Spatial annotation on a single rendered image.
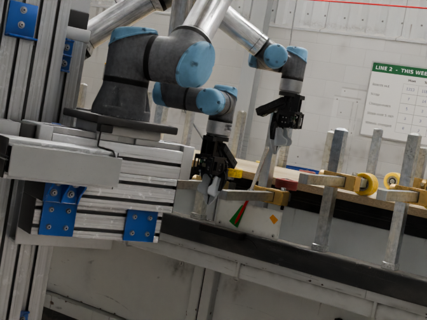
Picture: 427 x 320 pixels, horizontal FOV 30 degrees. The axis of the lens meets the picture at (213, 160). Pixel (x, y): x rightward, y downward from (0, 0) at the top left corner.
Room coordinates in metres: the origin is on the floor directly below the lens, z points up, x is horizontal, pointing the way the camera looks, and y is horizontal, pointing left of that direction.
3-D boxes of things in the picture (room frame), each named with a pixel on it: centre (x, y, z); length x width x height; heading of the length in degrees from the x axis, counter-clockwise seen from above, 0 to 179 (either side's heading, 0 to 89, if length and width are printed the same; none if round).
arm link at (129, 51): (2.04, 0.25, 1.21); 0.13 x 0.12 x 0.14; 73
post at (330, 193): (2.66, -0.40, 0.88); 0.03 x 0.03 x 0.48; 57
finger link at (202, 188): (2.42, 0.02, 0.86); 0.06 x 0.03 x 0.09; 147
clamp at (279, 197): (2.79, -0.21, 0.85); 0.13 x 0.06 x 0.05; 57
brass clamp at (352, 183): (2.65, -0.42, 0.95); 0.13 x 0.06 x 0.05; 57
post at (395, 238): (2.53, -0.61, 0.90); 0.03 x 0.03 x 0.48; 57
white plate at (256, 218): (2.79, -0.15, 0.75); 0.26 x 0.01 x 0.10; 57
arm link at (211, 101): (2.33, 0.05, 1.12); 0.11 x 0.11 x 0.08; 73
